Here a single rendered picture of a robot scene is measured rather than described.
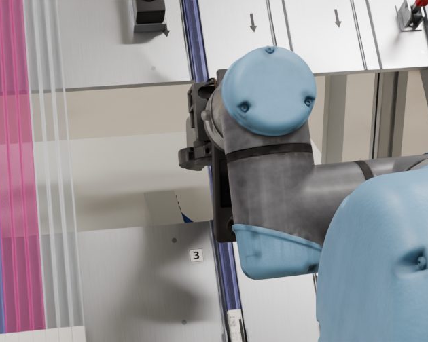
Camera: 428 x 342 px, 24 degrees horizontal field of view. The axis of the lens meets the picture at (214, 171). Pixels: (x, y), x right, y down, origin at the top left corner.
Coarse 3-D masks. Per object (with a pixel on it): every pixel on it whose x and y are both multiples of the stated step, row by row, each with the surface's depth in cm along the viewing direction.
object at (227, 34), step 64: (64, 0) 122; (128, 0) 123; (256, 0) 125; (320, 0) 126; (384, 0) 128; (64, 64) 119; (128, 64) 120; (192, 64) 121; (320, 64) 123; (384, 64) 124
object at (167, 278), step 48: (96, 240) 111; (144, 240) 112; (192, 240) 112; (96, 288) 109; (144, 288) 110; (192, 288) 110; (240, 288) 111; (288, 288) 112; (96, 336) 107; (144, 336) 108; (192, 336) 108; (288, 336) 110
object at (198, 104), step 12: (216, 72) 98; (192, 84) 102; (204, 84) 102; (216, 84) 101; (192, 96) 103; (204, 96) 102; (192, 108) 104; (204, 108) 102; (192, 120) 106; (204, 132) 101; (204, 144) 102; (216, 144) 95; (204, 156) 101
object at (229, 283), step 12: (192, 0) 123; (192, 12) 122; (192, 24) 122; (192, 36) 121; (192, 48) 120; (192, 60) 120; (204, 60) 120; (204, 72) 119; (228, 252) 111; (228, 264) 110; (228, 276) 110; (228, 288) 109; (228, 300) 109
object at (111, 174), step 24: (72, 144) 191; (96, 144) 191; (120, 144) 191; (144, 144) 191; (168, 144) 191; (312, 144) 191; (72, 168) 181; (96, 168) 181; (120, 168) 181; (144, 168) 181; (168, 168) 181; (96, 192) 172; (120, 192) 172; (144, 192) 172; (192, 192) 172; (96, 216) 164; (120, 216) 164; (144, 216) 164; (192, 216) 164
